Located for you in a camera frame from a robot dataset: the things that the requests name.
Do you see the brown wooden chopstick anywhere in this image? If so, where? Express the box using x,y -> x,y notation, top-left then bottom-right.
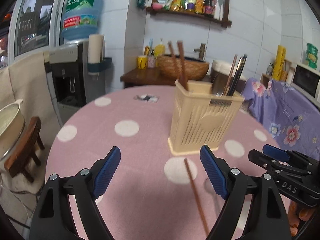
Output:
223,54 -> 238,95
184,158 -> 209,236
168,41 -> 181,81
177,41 -> 189,91

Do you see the black chopstick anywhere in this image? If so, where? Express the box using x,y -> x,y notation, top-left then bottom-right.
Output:
227,57 -> 243,96
227,54 -> 247,96

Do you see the translucent plastic spoon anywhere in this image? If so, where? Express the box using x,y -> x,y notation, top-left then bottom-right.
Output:
204,178 -> 221,212

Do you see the person right hand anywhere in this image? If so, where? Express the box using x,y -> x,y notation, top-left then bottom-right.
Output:
287,201 -> 316,236

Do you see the purple floral cloth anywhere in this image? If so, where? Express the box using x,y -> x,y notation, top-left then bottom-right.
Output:
242,78 -> 320,160

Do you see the small wooden stool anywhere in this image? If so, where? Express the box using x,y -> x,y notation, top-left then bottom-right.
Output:
4,116 -> 45,183

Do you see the white microwave oven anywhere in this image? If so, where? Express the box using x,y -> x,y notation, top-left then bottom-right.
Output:
291,63 -> 319,101

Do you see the pink polka dot tablecloth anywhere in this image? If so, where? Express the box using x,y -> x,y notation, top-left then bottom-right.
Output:
44,84 -> 292,240

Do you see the cream pot with lid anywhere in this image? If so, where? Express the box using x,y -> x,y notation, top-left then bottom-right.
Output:
1,99 -> 25,159

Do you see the cream plastic utensil holder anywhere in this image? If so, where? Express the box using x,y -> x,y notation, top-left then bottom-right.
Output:
168,80 -> 244,156

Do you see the yellow rolled mat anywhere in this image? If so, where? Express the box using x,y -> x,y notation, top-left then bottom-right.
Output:
272,45 -> 286,81

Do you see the white brown rice cooker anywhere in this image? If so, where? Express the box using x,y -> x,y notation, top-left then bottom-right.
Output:
210,60 -> 247,95

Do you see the water dispenser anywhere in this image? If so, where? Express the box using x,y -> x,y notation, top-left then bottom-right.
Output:
49,40 -> 112,124

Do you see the bronze faucet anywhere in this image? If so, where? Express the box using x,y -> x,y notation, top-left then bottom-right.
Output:
194,43 -> 206,60

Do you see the wicker textured sink basin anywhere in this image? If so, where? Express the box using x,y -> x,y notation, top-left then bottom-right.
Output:
157,55 -> 210,81

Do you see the dark wooden counter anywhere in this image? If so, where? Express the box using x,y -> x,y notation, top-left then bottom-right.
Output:
120,68 -> 176,88

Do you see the yellow mug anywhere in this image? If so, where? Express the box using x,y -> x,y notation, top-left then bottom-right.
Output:
137,55 -> 148,69

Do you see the paper cup stack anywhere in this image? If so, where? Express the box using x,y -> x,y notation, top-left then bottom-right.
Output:
88,34 -> 104,64

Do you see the yellow soap dispenser bottle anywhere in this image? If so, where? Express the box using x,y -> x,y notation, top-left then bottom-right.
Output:
154,38 -> 165,58

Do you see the dark soy sauce bottle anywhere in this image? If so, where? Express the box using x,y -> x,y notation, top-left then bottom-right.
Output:
203,0 -> 215,17

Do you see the sliding glass window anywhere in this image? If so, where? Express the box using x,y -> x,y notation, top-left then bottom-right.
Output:
1,0 -> 66,66

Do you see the yellow oil bottle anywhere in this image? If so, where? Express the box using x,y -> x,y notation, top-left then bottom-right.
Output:
195,0 -> 204,14

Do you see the blue water jug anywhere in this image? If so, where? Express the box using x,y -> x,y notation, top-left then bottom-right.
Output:
61,0 -> 103,41

